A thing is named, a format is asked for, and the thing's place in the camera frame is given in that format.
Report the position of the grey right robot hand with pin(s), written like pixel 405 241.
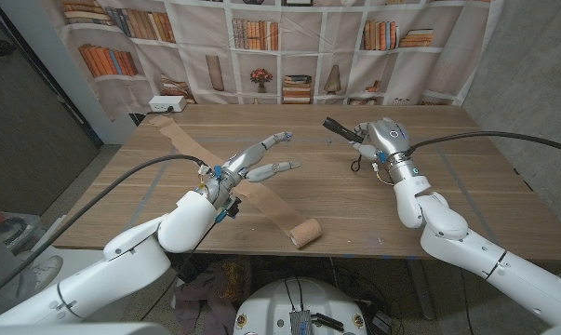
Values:
pixel 384 139

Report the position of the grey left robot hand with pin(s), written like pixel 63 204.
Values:
pixel 229 174

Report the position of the tan adhesive wrap roll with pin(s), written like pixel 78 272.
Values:
pixel 273 205

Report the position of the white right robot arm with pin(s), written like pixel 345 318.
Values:
pixel 494 270

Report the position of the white power strip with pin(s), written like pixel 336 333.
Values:
pixel 167 103

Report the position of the printed bookshelf backdrop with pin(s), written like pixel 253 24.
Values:
pixel 336 37

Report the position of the purple cloth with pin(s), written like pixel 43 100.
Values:
pixel 219 288

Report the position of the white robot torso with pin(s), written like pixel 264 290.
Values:
pixel 317 298

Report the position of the grey table leg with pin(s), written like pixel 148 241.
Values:
pixel 422 293

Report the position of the grey finned device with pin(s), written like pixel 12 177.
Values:
pixel 301 323

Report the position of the white shoe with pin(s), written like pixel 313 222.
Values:
pixel 47 267

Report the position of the dark wooden door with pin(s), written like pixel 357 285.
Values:
pixel 29 130

